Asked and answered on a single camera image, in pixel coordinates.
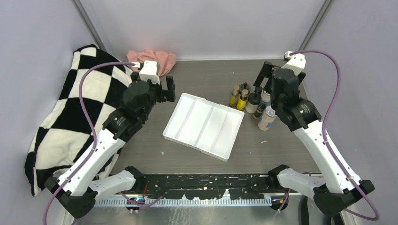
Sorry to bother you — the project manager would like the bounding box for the yellow label bottle taped cap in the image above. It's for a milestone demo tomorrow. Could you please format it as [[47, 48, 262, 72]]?
[[229, 85, 240, 108]]

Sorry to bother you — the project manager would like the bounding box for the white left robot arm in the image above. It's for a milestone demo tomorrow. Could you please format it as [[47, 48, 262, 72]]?
[[45, 75, 176, 219]]

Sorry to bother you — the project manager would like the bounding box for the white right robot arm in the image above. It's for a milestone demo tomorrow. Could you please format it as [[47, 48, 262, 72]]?
[[254, 61, 375, 217]]

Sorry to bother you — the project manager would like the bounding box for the silver lid peppercorn jar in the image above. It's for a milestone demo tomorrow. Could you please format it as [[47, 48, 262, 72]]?
[[260, 90, 271, 106]]

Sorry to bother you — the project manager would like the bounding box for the taped black lid spice jar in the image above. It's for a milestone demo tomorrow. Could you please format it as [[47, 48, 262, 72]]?
[[239, 82, 251, 94]]

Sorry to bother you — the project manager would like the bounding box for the small taped black cap bottle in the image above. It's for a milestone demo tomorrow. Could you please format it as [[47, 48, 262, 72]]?
[[253, 102, 267, 119]]

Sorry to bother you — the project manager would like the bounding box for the pink crumpled cloth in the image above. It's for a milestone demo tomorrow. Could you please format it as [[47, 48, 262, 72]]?
[[126, 49, 177, 76]]

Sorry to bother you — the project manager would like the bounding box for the silver lid blue label jar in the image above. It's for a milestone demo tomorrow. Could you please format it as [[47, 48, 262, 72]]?
[[258, 105, 276, 131]]

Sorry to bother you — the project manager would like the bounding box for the white divided organizer tray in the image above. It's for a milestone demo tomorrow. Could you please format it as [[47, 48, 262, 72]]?
[[162, 93, 245, 162]]

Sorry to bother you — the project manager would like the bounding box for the black white checkered blanket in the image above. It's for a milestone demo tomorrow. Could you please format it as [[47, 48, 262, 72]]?
[[24, 44, 132, 196]]

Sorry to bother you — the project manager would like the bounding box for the black lid handled spice jar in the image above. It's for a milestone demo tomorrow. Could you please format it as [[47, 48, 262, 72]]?
[[245, 92, 261, 114]]

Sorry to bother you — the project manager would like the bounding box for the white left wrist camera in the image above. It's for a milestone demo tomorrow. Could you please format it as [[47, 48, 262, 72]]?
[[133, 60, 161, 84]]

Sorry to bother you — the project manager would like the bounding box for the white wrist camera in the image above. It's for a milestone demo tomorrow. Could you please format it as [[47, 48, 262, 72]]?
[[133, 60, 161, 84], [281, 51, 306, 76]]

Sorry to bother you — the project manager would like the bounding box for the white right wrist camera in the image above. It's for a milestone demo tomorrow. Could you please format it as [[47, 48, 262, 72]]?
[[281, 51, 306, 76]]

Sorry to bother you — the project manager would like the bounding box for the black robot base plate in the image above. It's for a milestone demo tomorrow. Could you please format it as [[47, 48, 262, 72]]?
[[114, 173, 299, 201]]

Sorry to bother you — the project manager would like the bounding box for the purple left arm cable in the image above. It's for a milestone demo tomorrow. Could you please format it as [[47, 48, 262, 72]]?
[[42, 61, 141, 225]]

